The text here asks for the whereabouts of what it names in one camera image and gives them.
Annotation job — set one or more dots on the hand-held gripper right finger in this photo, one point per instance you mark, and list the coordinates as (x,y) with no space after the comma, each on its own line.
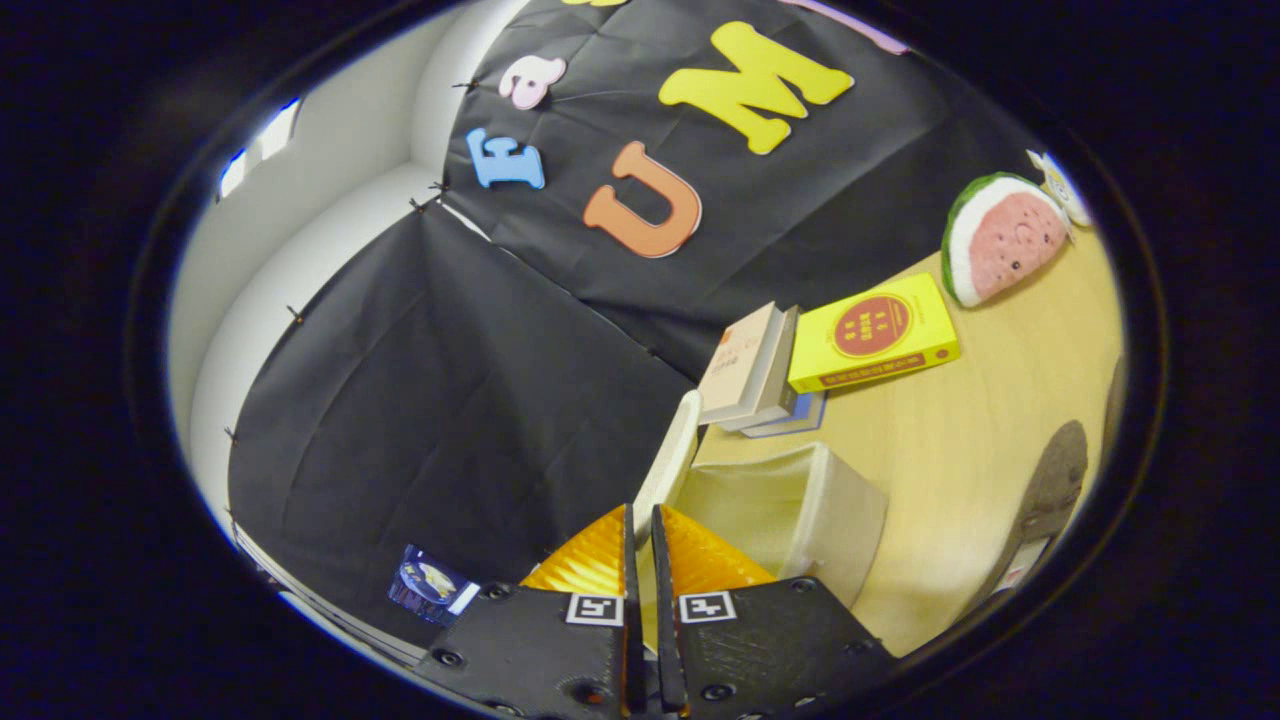
(770,640)

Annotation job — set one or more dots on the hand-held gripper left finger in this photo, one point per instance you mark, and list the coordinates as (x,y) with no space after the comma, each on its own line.
(530,650)

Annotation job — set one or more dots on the cream fabric storage box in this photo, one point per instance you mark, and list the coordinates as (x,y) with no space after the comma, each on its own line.
(790,510)

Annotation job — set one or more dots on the blue printed box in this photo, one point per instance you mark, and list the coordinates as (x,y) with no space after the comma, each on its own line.
(430,585)

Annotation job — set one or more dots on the blue book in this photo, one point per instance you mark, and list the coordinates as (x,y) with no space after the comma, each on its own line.
(800,418)

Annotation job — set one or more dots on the yellow book with red circle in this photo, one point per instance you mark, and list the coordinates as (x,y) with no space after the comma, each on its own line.
(870,335)

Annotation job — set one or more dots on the watermelon slice plush toy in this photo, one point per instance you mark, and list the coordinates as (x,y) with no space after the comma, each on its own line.
(1010,240)

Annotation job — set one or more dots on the white plush toy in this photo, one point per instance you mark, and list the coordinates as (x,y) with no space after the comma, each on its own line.
(1065,190)

